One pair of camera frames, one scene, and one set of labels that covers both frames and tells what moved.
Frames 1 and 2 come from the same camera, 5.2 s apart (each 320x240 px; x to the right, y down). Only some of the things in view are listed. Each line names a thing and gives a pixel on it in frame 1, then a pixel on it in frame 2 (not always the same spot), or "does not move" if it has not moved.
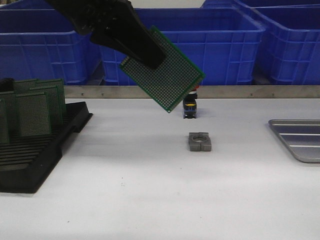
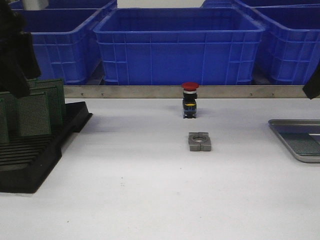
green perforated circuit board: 34,114 does not move
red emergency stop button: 189,104 does not move
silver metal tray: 302,136 does not move
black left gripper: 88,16 -> 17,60
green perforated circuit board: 5,119 does not move
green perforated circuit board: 169,83 -> 303,142
